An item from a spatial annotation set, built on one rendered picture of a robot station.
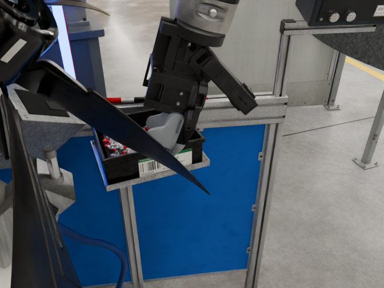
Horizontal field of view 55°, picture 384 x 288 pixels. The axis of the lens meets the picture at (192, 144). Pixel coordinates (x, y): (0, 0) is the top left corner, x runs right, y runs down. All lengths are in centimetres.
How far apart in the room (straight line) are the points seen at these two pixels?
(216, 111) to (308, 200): 114
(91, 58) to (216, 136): 42
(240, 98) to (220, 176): 62
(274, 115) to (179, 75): 57
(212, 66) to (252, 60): 207
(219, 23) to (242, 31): 201
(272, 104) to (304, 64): 170
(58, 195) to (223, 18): 35
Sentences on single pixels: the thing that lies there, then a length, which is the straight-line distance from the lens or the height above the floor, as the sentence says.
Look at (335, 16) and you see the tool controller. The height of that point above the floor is 108.
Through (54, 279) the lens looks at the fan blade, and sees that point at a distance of 25.
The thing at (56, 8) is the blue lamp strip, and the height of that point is 111.
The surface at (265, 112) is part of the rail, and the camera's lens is 102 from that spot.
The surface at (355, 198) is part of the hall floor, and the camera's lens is 212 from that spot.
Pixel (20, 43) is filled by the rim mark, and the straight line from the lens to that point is 39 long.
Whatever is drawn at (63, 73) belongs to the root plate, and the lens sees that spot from 45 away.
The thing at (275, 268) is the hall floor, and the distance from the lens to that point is 168.
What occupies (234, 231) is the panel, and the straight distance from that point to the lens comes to 131.
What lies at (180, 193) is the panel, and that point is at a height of 54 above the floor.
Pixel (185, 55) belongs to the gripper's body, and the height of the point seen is 113.
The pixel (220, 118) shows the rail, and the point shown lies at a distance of 99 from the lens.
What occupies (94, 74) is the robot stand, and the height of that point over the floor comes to 87.
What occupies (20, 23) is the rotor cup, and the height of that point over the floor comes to 121.
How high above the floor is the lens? 130
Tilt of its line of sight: 34 degrees down
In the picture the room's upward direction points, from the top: straight up
